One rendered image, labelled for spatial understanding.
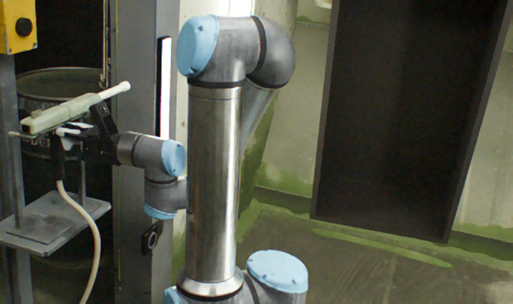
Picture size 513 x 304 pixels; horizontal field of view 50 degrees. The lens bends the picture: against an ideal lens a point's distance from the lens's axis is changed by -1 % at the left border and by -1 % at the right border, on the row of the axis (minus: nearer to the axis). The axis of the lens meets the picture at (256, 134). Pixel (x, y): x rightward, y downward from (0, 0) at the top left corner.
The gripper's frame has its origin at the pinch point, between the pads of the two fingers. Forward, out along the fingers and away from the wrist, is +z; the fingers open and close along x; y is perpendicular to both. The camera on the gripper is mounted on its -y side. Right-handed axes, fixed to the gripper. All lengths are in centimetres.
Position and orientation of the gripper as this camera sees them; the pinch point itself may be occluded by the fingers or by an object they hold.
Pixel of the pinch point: (62, 126)
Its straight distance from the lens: 163.6
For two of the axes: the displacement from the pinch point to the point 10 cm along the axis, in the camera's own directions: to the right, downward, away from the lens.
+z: -9.4, -1.9, 2.8
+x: 3.3, -3.1, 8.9
